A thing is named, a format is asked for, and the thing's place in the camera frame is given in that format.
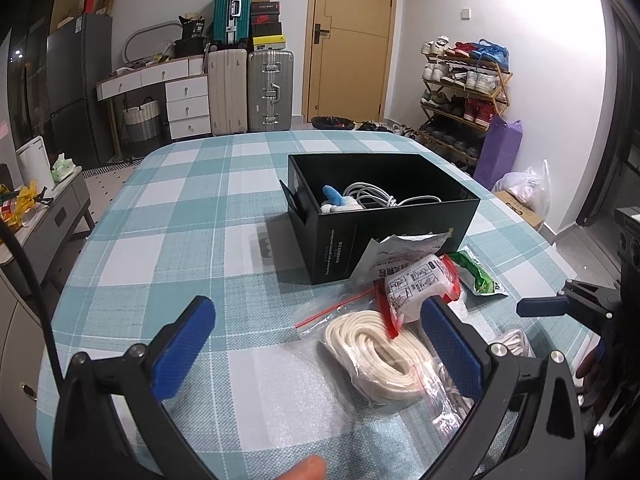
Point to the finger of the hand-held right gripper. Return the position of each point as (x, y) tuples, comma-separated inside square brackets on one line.
[(542, 306)]

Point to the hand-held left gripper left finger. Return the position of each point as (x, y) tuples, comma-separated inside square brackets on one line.
[(182, 347)]

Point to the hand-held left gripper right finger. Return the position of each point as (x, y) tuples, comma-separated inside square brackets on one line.
[(450, 350)]

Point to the green medicine packet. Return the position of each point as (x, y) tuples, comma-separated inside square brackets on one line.
[(477, 272)]

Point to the red zip bag with gauze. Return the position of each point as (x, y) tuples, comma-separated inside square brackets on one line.
[(415, 285)]

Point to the white medicine packet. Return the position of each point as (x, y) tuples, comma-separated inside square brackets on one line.
[(395, 250)]

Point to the black cardboard box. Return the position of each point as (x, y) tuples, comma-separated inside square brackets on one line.
[(340, 245)]

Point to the person's right hand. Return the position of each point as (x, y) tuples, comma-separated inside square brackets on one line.
[(589, 361)]

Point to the person's left hand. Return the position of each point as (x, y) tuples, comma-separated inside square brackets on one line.
[(302, 470)]

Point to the white plastic bag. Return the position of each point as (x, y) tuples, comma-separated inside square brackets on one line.
[(525, 185)]

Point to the teal checked tablecloth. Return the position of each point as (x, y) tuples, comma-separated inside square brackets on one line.
[(175, 210)]

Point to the purple bag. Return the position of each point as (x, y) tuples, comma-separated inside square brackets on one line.
[(500, 152)]

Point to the white cabinet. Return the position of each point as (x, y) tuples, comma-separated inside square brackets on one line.
[(20, 335)]

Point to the grey side table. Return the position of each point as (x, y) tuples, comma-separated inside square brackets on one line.
[(60, 210)]

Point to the blue white plush toy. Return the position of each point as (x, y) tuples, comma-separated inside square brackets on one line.
[(332, 194)]

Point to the yellow plastic bag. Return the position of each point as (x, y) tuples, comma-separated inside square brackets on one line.
[(22, 202)]

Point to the woven laundry basket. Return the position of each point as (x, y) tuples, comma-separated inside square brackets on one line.
[(142, 125)]

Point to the wooden shoe rack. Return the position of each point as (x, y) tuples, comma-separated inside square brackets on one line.
[(504, 82)]

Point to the loose shoes pile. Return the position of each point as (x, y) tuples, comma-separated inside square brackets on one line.
[(385, 127)]

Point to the white drawer desk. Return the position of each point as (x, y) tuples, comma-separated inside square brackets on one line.
[(187, 110)]

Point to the white appliance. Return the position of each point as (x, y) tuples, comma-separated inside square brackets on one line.
[(35, 160)]

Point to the round bin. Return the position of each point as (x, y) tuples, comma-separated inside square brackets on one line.
[(330, 122)]

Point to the beige suitcase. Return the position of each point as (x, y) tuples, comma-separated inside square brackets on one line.
[(227, 90)]

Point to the silver suitcase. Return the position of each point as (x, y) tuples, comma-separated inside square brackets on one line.
[(270, 90)]

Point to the grey fridge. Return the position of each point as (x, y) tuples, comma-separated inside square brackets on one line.
[(80, 85)]

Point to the dark glass cabinet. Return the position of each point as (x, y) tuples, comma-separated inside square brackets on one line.
[(30, 95)]

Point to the wooden door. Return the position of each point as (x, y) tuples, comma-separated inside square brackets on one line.
[(355, 70)]

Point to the oval mirror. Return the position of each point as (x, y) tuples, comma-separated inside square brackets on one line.
[(150, 42)]

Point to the black paper bag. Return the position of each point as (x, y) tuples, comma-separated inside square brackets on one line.
[(192, 29)]

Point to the red logo shoe box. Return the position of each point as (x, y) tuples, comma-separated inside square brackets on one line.
[(265, 19)]

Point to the teal suitcase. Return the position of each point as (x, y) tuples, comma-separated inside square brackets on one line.
[(230, 10)]

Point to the flat cardboard pieces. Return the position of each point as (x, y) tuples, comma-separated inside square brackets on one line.
[(95, 2)]

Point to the dark sliding door frame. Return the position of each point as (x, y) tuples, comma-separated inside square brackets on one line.
[(622, 85)]

